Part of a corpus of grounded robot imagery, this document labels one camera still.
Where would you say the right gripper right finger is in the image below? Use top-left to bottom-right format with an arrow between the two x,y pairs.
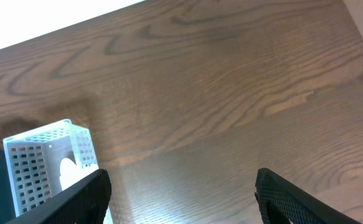
255,168 -> 357,224

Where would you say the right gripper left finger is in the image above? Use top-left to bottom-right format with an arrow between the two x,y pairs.
8,169 -> 111,224

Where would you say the white spoon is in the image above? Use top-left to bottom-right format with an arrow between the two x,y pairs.
82,163 -> 99,175
59,158 -> 79,190

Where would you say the clear white plastic basket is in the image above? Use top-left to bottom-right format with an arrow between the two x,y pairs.
3,119 -> 113,223

